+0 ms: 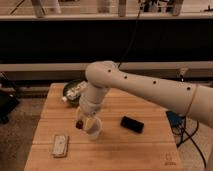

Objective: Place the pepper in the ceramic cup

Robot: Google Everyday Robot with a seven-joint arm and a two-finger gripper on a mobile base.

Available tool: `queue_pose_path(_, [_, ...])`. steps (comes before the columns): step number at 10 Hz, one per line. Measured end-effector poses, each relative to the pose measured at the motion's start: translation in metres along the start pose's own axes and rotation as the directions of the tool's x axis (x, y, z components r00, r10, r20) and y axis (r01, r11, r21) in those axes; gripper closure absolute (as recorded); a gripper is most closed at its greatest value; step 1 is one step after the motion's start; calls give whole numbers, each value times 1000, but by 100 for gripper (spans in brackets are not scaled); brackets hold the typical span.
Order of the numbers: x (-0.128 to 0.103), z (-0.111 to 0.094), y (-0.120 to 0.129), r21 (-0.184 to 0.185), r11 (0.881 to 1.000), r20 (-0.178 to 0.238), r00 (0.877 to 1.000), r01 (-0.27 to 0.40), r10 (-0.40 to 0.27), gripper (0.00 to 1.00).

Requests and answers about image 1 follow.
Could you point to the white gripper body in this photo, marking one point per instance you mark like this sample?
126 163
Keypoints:
81 115

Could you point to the blue object on floor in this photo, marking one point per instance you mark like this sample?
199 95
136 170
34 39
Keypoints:
174 119

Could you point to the wooden table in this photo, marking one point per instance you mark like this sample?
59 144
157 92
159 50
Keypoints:
116 149

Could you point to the dark green bowl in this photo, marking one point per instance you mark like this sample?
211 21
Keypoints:
74 103

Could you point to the black object at left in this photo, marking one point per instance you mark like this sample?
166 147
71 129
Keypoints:
7 101

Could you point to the black rectangular box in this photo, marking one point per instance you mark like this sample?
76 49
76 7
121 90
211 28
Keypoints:
132 124

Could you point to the dark red pepper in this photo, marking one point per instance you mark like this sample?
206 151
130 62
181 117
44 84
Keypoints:
79 124

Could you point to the white ceramic cup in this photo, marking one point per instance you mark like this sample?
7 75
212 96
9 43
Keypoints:
93 127

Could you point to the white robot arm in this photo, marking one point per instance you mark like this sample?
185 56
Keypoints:
192 100

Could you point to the silver flat remote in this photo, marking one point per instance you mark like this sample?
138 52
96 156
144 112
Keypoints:
60 146

